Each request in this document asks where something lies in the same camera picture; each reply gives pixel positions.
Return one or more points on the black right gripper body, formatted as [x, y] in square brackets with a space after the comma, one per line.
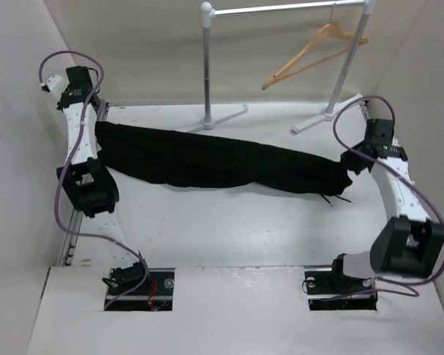
[353, 162]

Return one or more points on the black trousers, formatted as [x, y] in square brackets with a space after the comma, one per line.
[188, 160]

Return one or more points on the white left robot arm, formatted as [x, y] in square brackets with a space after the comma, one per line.
[85, 179]

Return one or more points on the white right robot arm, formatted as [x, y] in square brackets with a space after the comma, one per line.
[411, 242]

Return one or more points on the wooden clothes hanger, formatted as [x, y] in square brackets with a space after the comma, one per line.
[331, 30]

